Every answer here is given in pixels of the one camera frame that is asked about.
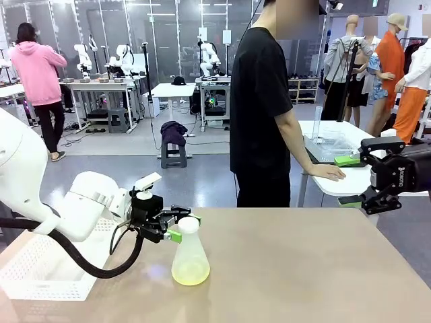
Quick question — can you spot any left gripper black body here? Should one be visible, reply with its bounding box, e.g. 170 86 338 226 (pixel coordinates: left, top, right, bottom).
129 194 176 244

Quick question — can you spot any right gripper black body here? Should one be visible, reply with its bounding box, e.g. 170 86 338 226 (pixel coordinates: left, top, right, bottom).
369 144 424 196

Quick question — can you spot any translucent plastic conical flask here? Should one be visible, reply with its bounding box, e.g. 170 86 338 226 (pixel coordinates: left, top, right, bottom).
170 230 211 287

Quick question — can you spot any translucent plastic graduated cylinder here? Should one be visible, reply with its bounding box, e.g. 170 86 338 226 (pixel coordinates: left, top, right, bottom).
312 106 323 144

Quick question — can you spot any pink hoodie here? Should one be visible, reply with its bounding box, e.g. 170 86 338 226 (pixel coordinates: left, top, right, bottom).
9 40 68 107

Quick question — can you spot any person's right forearm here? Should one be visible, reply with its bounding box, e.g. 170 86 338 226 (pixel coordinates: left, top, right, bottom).
281 129 319 176

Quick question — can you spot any person's right hand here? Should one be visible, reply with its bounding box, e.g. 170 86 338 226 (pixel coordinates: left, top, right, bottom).
308 163 347 182

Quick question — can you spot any clear plastic beaker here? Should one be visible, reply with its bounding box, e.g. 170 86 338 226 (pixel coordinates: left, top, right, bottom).
322 132 353 151

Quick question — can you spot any grey plastic stool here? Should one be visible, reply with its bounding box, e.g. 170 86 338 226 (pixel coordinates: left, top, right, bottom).
160 141 189 169

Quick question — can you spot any mannequin in orange trousers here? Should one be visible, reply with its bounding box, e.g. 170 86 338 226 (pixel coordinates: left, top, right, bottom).
392 35 431 142

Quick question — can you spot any dark purple garment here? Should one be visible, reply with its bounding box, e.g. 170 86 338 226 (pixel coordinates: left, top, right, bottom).
160 120 189 147

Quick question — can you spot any wooden shoe shelf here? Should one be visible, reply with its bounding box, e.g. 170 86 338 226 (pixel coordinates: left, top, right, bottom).
288 76 321 104

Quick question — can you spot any black tripod stand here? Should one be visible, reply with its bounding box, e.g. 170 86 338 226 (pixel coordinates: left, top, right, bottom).
336 36 363 122

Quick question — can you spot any grey step stool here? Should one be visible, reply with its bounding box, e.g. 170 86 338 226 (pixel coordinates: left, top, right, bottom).
107 108 131 135

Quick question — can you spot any mannequin in grey shirt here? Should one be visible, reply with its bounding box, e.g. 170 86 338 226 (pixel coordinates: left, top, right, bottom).
319 13 374 122

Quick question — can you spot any person in black t-shirt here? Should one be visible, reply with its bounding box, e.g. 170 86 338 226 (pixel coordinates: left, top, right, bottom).
229 0 321 209

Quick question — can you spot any mannequin in orange robe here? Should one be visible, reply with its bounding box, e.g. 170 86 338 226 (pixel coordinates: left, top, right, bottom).
366 13 410 137

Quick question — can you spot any white computer case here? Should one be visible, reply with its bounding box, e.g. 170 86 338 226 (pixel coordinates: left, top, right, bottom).
141 92 162 118

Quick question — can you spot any metal equipment rack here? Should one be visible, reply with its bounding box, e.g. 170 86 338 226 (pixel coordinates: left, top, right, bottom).
195 77 233 133

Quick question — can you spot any white standing desk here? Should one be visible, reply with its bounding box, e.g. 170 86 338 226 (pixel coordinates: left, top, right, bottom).
150 82 197 159

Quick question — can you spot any person with long dark hair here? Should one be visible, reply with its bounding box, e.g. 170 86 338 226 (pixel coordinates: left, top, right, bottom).
8 22 68 162

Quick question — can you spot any white lab workbench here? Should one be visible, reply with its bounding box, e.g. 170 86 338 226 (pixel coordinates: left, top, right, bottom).
67 77 139 133

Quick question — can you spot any small white lab robot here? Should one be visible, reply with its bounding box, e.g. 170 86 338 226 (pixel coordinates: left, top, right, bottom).
73 43 94 83

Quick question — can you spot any white background table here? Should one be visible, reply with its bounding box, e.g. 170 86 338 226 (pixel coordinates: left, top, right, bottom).
0 83 28 102

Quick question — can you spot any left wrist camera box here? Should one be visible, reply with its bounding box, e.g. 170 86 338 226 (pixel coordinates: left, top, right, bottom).
129 172 164 203

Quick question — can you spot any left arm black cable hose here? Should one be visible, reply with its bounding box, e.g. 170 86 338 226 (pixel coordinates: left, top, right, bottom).
0 215 145 279

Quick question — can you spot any black camera stand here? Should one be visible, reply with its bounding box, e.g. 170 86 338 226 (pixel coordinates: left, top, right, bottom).
140 42 154 118

